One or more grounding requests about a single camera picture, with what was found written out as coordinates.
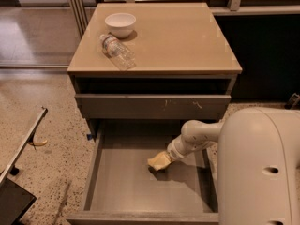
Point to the closed grey top drawer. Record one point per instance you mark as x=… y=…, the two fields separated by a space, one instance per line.
x=183 y=107

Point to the dark device at right wall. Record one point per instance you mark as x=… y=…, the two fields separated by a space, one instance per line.
x=293 y=101

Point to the clear plastic water bottle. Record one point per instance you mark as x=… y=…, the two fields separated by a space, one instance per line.
x=121 y=56

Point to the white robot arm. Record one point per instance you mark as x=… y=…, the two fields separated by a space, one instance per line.
x=258 y=152

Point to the yellow hook on frame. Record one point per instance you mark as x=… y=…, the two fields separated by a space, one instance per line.
x=33 y=142

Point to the yellow sponge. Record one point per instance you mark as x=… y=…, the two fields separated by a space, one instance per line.
x=154 y=164

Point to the metal frame with black panel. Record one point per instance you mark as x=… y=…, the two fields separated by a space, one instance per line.
x=14 y=199

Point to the open grey middle drawer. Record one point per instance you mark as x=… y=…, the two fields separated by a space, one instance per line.
x=121 y=189

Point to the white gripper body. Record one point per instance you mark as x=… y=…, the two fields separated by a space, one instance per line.
x=173 y=151

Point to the white ceramic bowl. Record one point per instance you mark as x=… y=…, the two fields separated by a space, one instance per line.
x=121 y=25

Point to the grey drawer cabinet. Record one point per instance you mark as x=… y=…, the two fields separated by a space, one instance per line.
x=179 y=50

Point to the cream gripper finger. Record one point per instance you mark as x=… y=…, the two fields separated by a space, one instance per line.
x=164 y=159

